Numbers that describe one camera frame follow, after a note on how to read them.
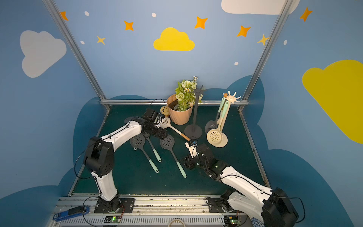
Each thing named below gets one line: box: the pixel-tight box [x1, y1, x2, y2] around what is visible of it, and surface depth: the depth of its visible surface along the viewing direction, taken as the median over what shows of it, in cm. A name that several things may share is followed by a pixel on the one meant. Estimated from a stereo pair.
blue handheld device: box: [52, 206, 91, 222], surface depth 70 cm
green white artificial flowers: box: [175, 76, 203, 112], surface depth 95 cm
